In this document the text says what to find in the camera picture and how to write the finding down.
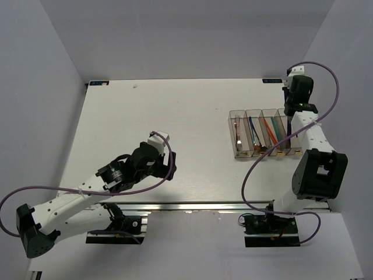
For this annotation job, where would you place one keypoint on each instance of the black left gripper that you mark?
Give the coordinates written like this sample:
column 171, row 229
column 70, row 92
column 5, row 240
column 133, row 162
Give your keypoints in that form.
column 162, row 168

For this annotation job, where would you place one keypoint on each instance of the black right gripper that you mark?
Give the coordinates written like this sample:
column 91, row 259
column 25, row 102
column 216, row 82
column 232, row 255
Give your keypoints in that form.
column 285, row 89

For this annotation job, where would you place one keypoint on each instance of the blue iridescent knife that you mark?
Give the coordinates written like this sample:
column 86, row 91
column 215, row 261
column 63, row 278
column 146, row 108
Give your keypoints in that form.
column 289, row 127

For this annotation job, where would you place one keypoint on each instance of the teal chopstick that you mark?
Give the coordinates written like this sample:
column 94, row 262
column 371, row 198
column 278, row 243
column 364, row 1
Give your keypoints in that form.
column 277, row 125

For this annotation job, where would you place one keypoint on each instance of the orange chopstick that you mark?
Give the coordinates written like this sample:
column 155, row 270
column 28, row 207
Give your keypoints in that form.
column 270, row 130

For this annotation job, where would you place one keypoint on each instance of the rainbow spoon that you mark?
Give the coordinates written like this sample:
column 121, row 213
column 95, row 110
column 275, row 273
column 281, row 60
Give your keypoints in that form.
column 255, row 138

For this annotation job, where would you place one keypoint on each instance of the black spoon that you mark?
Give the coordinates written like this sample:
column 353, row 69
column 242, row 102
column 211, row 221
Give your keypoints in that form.
column 261, row 148

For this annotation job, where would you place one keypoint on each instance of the pink handled fork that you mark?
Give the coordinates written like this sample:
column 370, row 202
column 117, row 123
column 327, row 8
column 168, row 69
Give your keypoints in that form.
column 237, row 131

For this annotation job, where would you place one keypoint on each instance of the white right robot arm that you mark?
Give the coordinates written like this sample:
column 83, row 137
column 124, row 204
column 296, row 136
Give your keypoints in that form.
column 319, row 174

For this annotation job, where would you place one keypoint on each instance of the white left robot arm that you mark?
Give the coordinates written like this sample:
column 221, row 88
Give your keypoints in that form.
column 42, row 226

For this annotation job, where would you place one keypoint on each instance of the clear plastic bin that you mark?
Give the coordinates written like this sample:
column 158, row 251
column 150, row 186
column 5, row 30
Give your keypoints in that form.
column 292, row 146
column 241, row 137
column 269, row 113
column 260, row 138

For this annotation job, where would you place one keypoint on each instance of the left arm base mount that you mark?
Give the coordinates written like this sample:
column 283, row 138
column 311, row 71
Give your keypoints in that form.
column 123, row 228

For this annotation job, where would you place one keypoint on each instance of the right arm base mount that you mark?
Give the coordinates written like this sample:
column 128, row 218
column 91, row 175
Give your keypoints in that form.
column 269, row 231

